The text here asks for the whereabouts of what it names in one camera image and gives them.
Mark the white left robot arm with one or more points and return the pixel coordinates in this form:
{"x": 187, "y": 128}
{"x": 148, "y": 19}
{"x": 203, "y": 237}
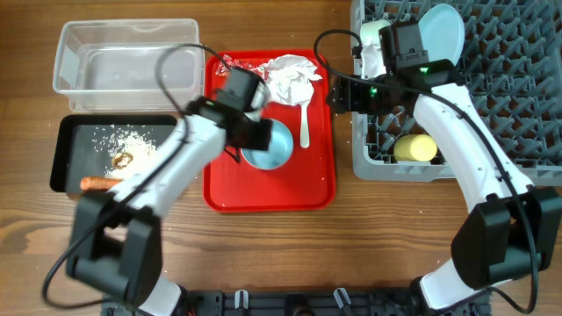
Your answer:
{"x": 116, "y": 241}

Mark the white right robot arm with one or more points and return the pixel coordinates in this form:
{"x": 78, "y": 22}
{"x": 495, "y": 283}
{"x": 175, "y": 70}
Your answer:
{"x": 512, "y": 225}

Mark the green bowl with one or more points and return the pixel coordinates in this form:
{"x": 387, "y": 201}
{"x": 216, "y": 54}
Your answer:
{"x": 369, "y": 32}

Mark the clear plastic bin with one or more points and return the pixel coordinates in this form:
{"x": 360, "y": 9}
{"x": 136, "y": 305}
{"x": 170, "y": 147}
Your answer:
{"x": 109, "y": 65}

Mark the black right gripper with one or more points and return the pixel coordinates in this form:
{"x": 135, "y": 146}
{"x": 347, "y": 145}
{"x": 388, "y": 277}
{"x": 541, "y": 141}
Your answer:
{"x": 347, "y": 97}

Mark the red snack wrapper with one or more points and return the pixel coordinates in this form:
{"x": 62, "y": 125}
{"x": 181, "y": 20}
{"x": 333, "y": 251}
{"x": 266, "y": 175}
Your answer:
{"x": 231, "y": 63}

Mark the black plastic tray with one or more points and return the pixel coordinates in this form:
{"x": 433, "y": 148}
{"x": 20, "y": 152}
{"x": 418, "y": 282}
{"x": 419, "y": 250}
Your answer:
{"x": 87, "y": 144}

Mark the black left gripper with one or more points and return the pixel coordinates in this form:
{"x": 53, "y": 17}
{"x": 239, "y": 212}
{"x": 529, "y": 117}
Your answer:
{"x": 267, "y": 134}

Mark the white napkin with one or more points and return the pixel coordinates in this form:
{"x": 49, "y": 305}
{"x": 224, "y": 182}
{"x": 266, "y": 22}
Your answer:
{"x": 290, "y": 79}

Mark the light blue plate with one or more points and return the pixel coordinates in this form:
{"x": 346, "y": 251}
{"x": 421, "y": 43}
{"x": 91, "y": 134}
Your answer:
{"x": 443, "y": 33}

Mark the grey dishwasher rack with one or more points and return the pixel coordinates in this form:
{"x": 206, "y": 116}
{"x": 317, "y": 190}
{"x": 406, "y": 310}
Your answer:
{"x": 511, "y": 61}

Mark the orange carrot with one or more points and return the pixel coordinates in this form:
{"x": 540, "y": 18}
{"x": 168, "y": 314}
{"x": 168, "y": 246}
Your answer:
{"x": 98, "y": 183}

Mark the red serving tray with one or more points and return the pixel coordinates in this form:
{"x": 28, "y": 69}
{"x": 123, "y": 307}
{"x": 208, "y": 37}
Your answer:
{"x": 305, "y": 182}

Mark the rice grains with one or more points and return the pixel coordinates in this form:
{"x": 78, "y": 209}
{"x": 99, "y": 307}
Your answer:
{"x": 127, "y": 149}

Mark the light blue rice bowl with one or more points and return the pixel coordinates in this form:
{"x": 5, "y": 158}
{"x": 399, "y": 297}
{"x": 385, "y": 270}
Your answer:
{"x": 279, "y": 151}

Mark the white plastic spoon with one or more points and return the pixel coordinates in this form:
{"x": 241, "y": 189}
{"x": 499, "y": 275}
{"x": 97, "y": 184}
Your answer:
{"x": 304, "y": 138}

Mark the yellow cup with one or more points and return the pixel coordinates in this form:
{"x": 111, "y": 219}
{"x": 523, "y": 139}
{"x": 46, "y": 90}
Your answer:
{"x": 415, "y": 148}

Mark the brown mushroom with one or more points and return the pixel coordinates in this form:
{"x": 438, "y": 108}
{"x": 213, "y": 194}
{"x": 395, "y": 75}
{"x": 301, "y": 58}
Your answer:
{"x": 121, "y": 160}

